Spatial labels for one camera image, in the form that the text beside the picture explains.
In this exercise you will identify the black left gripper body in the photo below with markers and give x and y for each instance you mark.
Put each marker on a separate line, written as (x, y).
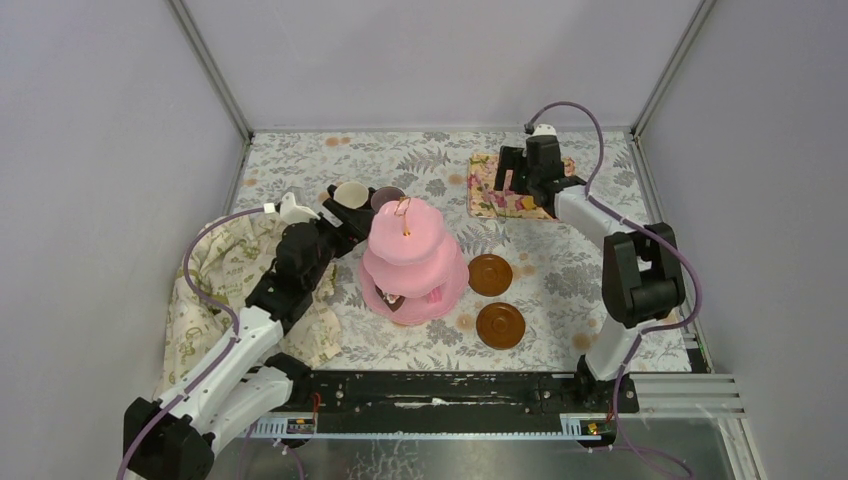
(348, 216)

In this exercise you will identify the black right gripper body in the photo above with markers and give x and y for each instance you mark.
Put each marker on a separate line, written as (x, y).
(513, 158)

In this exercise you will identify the chocolate cake slice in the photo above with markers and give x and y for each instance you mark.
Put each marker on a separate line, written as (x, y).
(391, 302)

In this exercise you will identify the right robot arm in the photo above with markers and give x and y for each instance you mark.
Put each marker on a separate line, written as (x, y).
(642, 276)

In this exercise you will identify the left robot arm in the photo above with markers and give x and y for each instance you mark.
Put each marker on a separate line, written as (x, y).
(179, 434)

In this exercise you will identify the floral yellow tray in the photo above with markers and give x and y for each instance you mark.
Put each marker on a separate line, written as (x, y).
(486, 202)

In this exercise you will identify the black mug white inside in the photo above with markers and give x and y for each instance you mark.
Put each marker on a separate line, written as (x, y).
(350, 194)

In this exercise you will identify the dark purple cup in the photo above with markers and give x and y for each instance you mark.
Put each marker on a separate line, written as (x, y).
(384, 195)

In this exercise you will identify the pink three-tier cake stand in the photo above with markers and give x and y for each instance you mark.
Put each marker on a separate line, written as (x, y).
(409, 252)

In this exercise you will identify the brown wooden saucer far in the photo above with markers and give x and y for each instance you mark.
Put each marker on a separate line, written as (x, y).
(490, 275)

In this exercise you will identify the brown wooden saucer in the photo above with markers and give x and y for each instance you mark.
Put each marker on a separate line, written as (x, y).
(490, 275)
(500, 325)

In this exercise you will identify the brown wooden saucer near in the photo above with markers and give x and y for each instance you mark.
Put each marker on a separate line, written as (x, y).
(500, 325)

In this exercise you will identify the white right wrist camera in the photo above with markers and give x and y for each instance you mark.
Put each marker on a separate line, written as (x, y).
(543, 130)

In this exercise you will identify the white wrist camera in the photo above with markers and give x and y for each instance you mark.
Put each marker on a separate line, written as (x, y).
(543, 130)
(291, 212)

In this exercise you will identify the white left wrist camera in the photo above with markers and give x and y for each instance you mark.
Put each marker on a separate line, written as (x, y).
(291, 212)

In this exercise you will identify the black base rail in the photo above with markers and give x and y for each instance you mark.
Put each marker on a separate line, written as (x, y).
(339, 402)

